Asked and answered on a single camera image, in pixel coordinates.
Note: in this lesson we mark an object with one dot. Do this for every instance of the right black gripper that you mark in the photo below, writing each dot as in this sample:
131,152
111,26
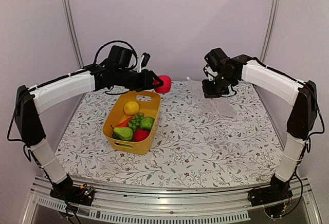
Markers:
208,93

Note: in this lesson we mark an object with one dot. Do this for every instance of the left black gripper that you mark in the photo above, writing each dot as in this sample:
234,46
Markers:
147,81

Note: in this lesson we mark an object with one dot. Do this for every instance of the red toy apple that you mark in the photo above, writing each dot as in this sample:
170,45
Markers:
165,88

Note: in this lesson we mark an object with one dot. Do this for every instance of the clear zip top bag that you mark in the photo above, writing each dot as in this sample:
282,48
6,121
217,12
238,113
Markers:
218,107

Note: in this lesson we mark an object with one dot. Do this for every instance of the yellow plastic basket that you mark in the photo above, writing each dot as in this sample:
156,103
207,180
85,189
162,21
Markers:
149,104

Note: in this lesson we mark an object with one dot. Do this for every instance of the yellow toy lemon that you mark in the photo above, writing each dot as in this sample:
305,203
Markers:
131,108

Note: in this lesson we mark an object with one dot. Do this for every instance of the green toy cabbage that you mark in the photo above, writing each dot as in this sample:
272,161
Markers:
147,123

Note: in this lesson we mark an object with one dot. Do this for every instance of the green toy grapes bunch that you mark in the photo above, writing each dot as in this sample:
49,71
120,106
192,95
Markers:
135,122

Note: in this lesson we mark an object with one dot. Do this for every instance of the red toy tomato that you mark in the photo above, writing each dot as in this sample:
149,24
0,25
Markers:
140,135

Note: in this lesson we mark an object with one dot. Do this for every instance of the green toy pear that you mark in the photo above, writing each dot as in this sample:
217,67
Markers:
123,133

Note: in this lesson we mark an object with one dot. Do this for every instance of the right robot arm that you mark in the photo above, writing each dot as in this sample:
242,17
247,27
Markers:
223,73

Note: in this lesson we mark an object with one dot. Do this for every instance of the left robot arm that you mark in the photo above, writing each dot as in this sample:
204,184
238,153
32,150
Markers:
122,67

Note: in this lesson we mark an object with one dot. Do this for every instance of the orange toy carrot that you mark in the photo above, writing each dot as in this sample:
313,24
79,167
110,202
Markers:
124,123

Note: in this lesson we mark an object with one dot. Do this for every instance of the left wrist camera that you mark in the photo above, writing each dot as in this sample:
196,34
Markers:
143,61

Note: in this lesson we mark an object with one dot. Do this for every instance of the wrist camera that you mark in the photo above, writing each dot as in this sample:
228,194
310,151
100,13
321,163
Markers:
143,61
208,72

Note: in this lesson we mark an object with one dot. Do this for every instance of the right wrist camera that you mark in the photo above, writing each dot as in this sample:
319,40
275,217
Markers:
208,72

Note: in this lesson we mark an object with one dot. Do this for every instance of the right aluminium post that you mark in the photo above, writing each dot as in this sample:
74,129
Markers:
270,27

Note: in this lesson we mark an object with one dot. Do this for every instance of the aluminium post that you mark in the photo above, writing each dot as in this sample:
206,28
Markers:
270,27
72,32

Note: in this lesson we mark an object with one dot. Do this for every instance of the aluminium front rail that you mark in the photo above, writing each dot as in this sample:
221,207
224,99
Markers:
124,203

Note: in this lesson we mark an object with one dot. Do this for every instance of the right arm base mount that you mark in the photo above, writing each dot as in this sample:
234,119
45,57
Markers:
276,199

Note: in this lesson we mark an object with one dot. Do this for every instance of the left aluminium post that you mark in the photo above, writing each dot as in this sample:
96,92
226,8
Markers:
72,32

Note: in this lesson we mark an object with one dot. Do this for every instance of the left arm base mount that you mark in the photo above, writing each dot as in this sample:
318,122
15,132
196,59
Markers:
83,194

